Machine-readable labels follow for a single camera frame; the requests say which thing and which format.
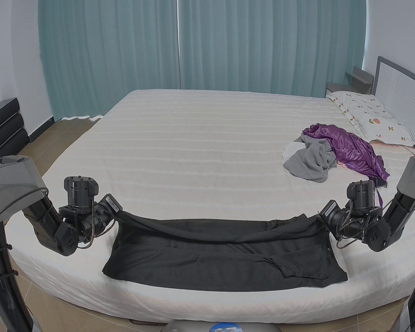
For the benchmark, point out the grey bedside table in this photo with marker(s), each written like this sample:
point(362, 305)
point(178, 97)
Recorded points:
point(359, 78)

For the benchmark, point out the white garment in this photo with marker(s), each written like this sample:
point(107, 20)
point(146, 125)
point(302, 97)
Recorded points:
point(290, 150)

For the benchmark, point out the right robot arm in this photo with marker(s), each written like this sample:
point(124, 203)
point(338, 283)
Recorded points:
point(408, 192)

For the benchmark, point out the purple satin garment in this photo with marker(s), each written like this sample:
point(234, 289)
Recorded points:
point(352, 147)

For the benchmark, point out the black chest of drawers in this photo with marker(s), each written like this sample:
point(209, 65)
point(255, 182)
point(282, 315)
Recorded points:
point(3, 130)

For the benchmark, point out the blue-green curtain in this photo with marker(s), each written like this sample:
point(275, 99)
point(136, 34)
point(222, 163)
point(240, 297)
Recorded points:
point(110, 47)
point(273, 36)

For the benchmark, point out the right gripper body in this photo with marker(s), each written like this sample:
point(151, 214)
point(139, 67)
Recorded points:
point(337, 218)

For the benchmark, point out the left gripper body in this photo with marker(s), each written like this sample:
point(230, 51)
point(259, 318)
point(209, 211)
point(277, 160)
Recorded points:
point(103, 216)

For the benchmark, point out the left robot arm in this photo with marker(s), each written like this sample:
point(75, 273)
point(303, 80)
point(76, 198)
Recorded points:
point(17, 185)

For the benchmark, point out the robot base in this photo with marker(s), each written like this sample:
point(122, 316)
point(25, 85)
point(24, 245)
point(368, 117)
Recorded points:
point(224, 329)

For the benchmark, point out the bed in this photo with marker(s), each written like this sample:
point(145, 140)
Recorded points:
point(193, 144)

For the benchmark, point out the grey knit garment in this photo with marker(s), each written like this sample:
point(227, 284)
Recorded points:
point(311, 163)

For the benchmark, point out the pink garment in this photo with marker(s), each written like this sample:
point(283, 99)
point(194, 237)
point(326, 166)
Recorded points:
point(342, 165)

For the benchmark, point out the white printed pillow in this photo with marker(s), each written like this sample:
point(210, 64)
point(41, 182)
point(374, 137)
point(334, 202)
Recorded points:
point(370, 114)

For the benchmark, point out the black T-shirt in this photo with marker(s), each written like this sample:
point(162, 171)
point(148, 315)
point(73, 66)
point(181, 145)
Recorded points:
point(211, 254)

